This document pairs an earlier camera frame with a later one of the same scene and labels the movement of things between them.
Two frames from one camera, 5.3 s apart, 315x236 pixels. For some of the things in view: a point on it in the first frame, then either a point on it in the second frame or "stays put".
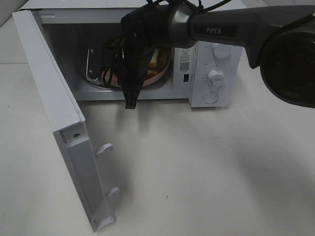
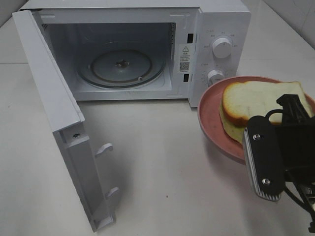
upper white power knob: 221,51 stays put
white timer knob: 216,78 stays put
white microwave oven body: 207,74 stays put
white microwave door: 68,125 stays put
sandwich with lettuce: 158,61 → 242,100
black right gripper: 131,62 → 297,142
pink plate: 158,65 → 209,116
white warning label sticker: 184,60 stays put
